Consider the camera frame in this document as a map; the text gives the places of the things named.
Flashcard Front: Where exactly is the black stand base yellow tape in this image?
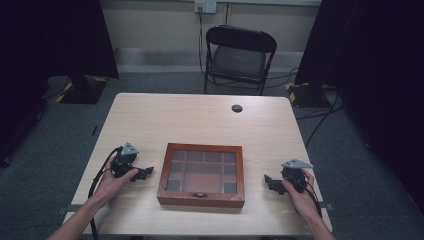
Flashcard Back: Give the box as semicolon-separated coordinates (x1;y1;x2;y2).
285;81;335;109
54;74;110;105

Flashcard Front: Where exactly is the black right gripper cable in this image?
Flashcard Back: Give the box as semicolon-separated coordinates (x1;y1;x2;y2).
303;184;324;219

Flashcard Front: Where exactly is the black cable from wall socket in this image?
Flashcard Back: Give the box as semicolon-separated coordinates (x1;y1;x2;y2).
198;9;208;79

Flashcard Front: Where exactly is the person's right hand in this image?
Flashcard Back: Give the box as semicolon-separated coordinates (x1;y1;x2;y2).
281;168;322;222

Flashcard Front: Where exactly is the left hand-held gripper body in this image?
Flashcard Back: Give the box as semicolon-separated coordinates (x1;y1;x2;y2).
110;142;140;179

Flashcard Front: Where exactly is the black folding chair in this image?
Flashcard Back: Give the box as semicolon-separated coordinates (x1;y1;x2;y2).
203;24;279;97

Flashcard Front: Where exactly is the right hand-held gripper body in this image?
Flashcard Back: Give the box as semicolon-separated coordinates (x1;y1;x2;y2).
280;158;315;194

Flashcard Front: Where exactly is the black floor cable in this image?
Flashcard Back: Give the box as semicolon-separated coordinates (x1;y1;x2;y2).
264;67;300;90
295;91;345;148

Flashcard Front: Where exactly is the person's left hand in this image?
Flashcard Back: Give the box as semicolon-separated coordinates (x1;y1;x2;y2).
94;156;140;208

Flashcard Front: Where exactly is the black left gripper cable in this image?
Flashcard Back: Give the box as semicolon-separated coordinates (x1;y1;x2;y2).
87;145;124;240

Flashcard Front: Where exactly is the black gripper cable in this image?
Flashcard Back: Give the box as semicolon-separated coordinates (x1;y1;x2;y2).
87;145;124;240
303;184;324;219

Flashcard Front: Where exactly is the wooden box with glass lid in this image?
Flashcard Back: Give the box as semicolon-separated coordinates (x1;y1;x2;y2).
156;142;246;209

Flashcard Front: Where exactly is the white wall socket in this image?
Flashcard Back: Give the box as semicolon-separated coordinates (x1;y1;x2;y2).
194;0;218;15

